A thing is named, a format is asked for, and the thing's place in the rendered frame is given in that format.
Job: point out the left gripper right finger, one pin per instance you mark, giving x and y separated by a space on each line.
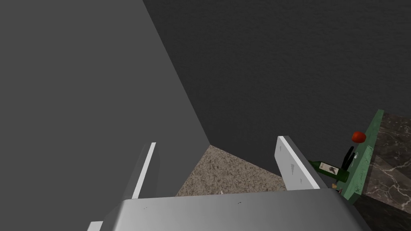
295 168

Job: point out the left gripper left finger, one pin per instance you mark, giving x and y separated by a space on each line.
145 170

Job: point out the green wine bottle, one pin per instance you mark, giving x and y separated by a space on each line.
334 170

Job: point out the red tomato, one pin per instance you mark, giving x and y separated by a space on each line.
359 137

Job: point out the black kitchen utensil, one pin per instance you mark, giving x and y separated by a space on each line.
348 158

